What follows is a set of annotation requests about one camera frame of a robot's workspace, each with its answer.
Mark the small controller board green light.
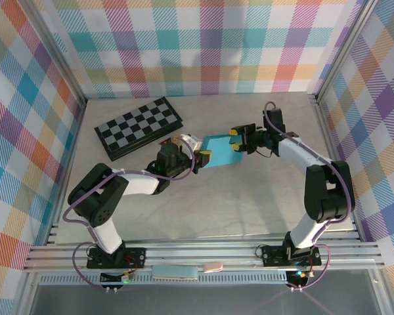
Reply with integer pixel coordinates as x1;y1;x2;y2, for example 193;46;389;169
100;270;135;285
287;268;316;287

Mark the blue paper box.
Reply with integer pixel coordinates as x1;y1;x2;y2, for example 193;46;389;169
202;133;244;170

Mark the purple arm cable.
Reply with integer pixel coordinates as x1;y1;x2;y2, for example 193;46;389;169
262;100;355;291
62;136;201;293

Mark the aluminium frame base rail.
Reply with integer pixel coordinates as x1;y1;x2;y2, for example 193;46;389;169
22;231;387;273

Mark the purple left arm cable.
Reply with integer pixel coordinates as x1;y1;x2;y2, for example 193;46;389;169
62;136;201;293

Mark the aluminium frame post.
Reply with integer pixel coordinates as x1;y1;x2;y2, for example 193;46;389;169
26;0;87;108
313;0;378;103

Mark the grey metal panel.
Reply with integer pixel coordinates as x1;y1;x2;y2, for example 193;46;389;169
29;282;390;315

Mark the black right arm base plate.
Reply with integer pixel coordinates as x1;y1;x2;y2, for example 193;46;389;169
261;244;322;267

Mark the perforated metal cable tray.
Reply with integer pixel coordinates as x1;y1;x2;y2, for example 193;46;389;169
39;272;290;287

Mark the black grey chessboard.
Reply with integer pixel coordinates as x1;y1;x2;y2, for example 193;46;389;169
94;96;185;161

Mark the small pink oval pad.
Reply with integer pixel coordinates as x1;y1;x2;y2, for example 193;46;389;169
202;261;223;273

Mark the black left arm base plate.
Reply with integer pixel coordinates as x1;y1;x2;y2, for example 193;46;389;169
87;246;147;270

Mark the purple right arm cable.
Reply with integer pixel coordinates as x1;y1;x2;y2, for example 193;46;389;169
262;100;355;291

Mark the aluminium side rail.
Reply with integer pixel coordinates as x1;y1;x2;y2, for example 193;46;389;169
310;93;364;242
47;98;87;237

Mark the light blue flat pad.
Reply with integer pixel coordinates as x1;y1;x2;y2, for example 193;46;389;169
150;264;199;282

